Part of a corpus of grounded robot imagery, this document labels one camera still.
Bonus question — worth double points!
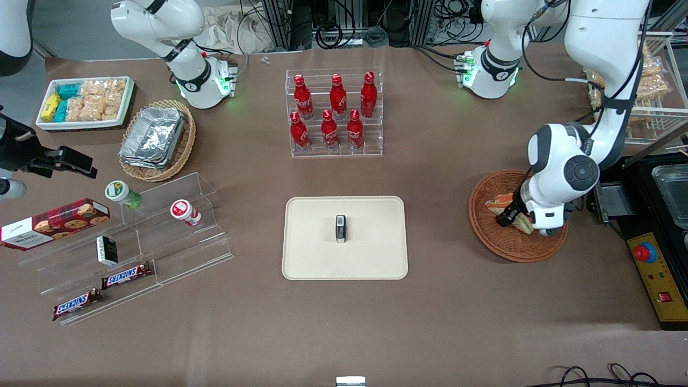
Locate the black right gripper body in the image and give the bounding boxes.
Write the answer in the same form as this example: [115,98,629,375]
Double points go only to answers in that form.
[0,114,40,174]

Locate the triangular sandwich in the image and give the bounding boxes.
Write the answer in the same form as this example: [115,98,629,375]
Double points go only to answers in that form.
[485,193,536,235]

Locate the round brown wicker basket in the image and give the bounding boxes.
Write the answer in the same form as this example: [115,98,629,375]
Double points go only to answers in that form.
[468,169,569,263]

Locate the oval light wicker basket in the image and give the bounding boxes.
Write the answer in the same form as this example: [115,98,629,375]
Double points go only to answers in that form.
[118,99,197,182]

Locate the beige plastic tray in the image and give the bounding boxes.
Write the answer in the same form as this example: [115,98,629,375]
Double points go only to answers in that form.
[282,196,409,281]

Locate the white rectangular snack bin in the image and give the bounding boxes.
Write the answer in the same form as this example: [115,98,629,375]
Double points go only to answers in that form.
[35,76,135,132]

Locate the clear bag of rice crackers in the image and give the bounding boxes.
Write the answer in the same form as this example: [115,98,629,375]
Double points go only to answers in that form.
[66,96,87,122]
[81,79,127,98]
[82,95,122,121]

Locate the yellow snack pack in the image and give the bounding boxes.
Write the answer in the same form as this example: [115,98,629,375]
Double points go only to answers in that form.
[41,92,61,122]

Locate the red tartan cookie box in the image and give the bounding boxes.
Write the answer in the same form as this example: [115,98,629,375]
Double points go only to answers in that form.
[0,198,111,252]

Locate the green lidded cup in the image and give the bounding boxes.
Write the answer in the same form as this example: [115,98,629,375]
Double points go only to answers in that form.
[105,181,143,209]

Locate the grey metal box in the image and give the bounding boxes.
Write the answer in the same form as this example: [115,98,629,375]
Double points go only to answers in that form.
[591,182,635,224]

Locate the stacked aluminium foil trays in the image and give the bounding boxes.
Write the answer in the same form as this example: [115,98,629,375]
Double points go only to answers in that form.
[119,106,186,170]

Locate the small black white box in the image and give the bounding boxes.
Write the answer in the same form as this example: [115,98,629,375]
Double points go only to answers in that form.
[96,235,119,266]

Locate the Snickers chocolate bar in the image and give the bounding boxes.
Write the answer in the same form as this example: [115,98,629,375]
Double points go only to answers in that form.
[101,262,153,290]
[52,289,103,321]

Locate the red lidded cup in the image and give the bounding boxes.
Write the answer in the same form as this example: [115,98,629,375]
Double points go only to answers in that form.
[170,199,202,226]

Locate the black yellow control box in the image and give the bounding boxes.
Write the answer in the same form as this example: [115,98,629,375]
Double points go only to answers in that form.
[618,153,688,331]

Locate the clear rectangular container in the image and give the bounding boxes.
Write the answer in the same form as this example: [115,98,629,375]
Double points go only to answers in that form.
[652,164,688,230]

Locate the diagonal metal bar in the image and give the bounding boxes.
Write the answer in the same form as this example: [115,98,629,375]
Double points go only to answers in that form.
[623,126,688,168]

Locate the clear acrylic tiered shelf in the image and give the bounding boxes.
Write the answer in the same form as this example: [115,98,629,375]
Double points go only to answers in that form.
[19,172,234,327]

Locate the clear acrylic bottle rack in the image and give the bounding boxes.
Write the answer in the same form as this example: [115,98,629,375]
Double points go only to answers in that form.
[285,67,384,159]

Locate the red cola bottle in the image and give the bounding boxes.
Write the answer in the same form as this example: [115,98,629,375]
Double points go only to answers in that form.
[293,74,314,120]
[321,110,340,151]
[290,111,311,153]
[347,109,364,150]
[360,71,378,119]
[329,73,348,120]

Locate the crumpled beige cloth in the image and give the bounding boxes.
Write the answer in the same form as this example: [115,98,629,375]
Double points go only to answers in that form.
[202,5,275,54]

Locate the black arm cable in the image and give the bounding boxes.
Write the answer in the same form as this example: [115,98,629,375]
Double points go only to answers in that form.
[520,0,654,200]

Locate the white wire rack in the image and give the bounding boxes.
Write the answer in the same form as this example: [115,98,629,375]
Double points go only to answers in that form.
[583,31,688,145]

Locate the black floor cables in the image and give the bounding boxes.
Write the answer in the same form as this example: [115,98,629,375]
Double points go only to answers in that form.
[537,363,688,387]

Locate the coiled black cable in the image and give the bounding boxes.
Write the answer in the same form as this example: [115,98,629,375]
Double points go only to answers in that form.
[314,21,345,50]

